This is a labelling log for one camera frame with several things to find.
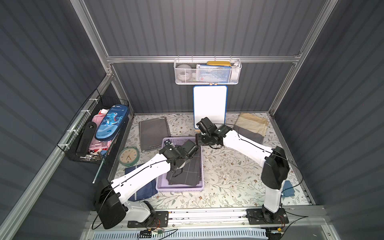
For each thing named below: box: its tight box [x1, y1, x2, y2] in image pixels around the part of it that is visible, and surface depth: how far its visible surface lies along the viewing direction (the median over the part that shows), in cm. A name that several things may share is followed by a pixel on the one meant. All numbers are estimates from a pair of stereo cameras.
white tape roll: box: [176, 64, 193, 82], surface depth 88 cm
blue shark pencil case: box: [95, 104, 129, 141], surface depth 69 cm
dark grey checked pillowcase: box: [166, 145, 202, 186], surface depth 86 cm
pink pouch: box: [88, 108, 113, 155], surface depth 68 cm
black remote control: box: [76, 121, 97, 156], surface depth 64 cm
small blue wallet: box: [281, 180, 295, 201], surface depth 82 cm
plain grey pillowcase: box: [139, 116, 171, 153], surface depth 111 cm
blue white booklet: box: [196, 64, 232, 84], surface depth 88 cm
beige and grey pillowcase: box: [232, 113, 269, 144], surface depth 111 cm
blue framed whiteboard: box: [193, 85, 228, 129], surface depth 92 cm
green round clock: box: [117, 146, 140, 167], surface depth 96 cm
